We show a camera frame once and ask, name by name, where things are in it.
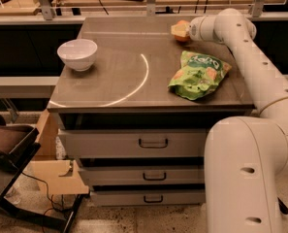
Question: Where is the drawer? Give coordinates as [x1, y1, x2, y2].
[90, 189, 206, 207]
[59, 129, 207, 158]
[79, 165, 205, 186]

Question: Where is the orange fruit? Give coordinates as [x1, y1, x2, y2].
[175, 20, 190, 42]

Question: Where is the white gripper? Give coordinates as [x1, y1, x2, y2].
[171, 16, 220, 43]

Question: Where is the green chip bag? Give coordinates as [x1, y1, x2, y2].
[168, 50, 232, 101]

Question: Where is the top drawer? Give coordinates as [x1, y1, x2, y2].
[59, 129, 207, 158]

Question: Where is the middle drawer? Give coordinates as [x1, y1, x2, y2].
[79, 165, 205, 186]

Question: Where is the black floor cable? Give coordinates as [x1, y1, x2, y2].
[21, 171, 74, 216]

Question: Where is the white bowl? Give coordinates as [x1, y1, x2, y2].
[57, 39, 98, 71]

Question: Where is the cardboard piece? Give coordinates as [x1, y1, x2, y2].
[30, 160, 89, 195]

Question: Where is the metal railing frame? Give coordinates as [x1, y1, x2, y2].
[0, 0, 288, 25]

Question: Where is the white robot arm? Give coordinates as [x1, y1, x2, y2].
[171, 9, 288, 233]

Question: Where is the grey drawer cabinet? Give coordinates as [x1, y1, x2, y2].
[48, 17, 253, 193]

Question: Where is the bottom drawer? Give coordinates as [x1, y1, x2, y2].
[90, 189, 206, 207]

